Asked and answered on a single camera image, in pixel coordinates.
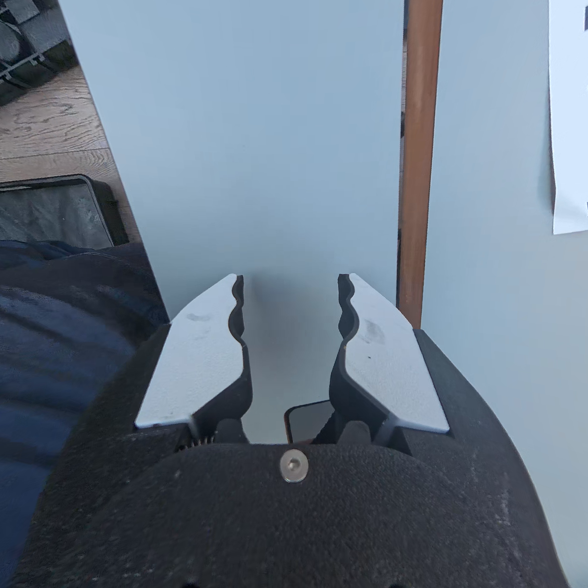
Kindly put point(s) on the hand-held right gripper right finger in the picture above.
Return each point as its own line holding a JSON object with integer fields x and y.
{"x": 390, "y": 367}

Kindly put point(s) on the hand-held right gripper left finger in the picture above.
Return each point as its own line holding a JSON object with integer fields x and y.
{"x": 193, "y": 363}

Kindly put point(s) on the white desk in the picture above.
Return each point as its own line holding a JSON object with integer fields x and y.
{"x": 252, "y": 138}
{"x": 496, "y": 183}

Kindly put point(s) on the dark smartphone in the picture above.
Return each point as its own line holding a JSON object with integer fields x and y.
{"x": 305, "y": 422}

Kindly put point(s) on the person's right leg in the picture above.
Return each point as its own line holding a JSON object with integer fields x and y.
{"x": 69, "y": 344}

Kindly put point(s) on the person's leg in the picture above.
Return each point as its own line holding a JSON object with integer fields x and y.
{"x": 69, "y": 344}
{"x": 27, "y": 250}

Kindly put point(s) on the person's left leg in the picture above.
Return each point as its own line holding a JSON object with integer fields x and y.
{"x": 27, "y": 250}

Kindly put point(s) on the black case with grey foam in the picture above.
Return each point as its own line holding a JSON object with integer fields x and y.
{"x": 50, "y": 216}

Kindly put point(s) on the brown wooden strip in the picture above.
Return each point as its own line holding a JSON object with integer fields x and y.
{"x": 420, "y": 138}

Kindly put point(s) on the white paper sheet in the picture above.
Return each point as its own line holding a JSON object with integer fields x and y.
{"x": 569, "y": 138}

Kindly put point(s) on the black case with compartments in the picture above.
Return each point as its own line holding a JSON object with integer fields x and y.
{"x": 27, "y": 41}

